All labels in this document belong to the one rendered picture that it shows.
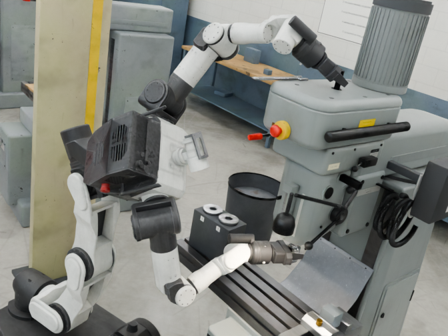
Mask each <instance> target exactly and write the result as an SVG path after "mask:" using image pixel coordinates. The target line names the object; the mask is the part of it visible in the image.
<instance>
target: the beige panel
mask: <svg viewBox="0 0 448 336"><path fill-rule="evenodd" d="M111 8H112V0H36V20H35V66H34V91H33V138H32V162H31V209H30V233H29V265H28V266H25V267H20V268H17V269H12V270H11V273H12V274H13V276H14V277H16V276H17V274H19V273H20V272H21V271H22V270H24V269H27V268H34V269H36V270H38V271H40V272H42V273H44V274H45V275H47V276H48V277H50V278H52V279H53V280H54V281H56V282H57V283H58V284H60V283H61V282H63V281H65V280H68V278H67V271H66V268H65V258H66V256H67V253H68V251H69V250H70V249H72V246H73V244H74V241H75V231H76V224H77V220H76V218H75V215H74V206H75V201H74V198H73V196H72V194H71V192H70V190H69V188H68V185H67V180H68V177H69V176H70V174H71V172H70V170H71V166H70V160H69V158H68V156H67V152H66V150H65V146H64V144H63V140H62V138H61V134H60V132H61V131H63V130H66V129H69V128H72V127H76V126H78V125H84V124H89V126H90V128H91V132H92V134H93V133H94V132H95V131H96V130H97V129H98V128H100V127H101V126H102V119H103V104H104V95H105V80H106V71H107V56H108V47H109V32H110V23H111Z"/></svg>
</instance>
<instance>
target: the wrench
mask: <svg viewBox="0 0 448 336"><path fill-rule="evenodd" d="M252 79H253V80H255V81H268V80H300V81H308V80H309V79H308V78H302V76H300V75H295V76H292V77H252Z"/></svg>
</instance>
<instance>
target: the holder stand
mask: <svg viewBox="0 0 448 336"><path fill-rule="evenodd" d="M246 226H247V224H246V223H244V222H242V221H241V220H240V219H238V218H237V217H236V216H234V215H232V214H230V213H228V212H226V211H224V210H223V209H222V208H221V207H220V206H218V205H214V204H213V203H211V204H207V205H204V206H202V207H199V208H196V209H194V213H193V220H192V224H191V232H190V236H189V244H190V245H191V246H192V247H194V248H195V249H196V250H198V251H200V252H201V253H202V254H204V255H205V256H207V257H208V258H210V259H211V260H213V259H214V258H216V257H219V256H221V255H223V254H224V253H223V252H224V248H225V247H226V246H227V245H228V244H230V243H229V242H228V234H230V233H231V234H245V229H246Z"/></svg>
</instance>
